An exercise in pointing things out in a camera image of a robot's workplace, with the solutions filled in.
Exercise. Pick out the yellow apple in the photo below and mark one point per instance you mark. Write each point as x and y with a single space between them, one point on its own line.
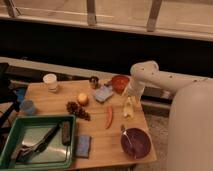
82 99

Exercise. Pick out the wooden table board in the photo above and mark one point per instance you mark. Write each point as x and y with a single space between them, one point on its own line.
105 148

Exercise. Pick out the white spoon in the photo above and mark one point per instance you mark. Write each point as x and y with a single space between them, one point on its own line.
125 141

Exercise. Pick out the small metal cup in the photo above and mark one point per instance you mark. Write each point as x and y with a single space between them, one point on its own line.
94 82

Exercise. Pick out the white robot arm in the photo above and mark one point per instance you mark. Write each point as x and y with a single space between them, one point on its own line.
190 131

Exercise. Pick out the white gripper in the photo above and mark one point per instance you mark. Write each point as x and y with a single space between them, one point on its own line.
136 89

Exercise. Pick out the blue cup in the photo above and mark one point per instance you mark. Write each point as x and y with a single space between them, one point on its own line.
28 107

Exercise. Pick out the black brush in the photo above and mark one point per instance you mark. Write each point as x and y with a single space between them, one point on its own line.
66 135

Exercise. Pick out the green tray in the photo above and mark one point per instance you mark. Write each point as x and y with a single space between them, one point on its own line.
28 130

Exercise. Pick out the blue sponge lower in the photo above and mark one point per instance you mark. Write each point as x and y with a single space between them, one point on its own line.
83 146

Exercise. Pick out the purple bowl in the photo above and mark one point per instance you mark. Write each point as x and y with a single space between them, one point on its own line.
140 141

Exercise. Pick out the red chili pepper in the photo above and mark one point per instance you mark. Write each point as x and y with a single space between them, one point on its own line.
109 117

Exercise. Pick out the dark grape bunch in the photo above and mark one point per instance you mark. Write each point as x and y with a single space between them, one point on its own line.
74 109

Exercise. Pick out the black tongs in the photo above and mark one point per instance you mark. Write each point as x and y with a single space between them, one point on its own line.
23 153

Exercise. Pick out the red bowl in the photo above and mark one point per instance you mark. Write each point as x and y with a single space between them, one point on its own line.
119 83

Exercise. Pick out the white cup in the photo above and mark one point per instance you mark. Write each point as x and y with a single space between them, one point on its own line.
50 80

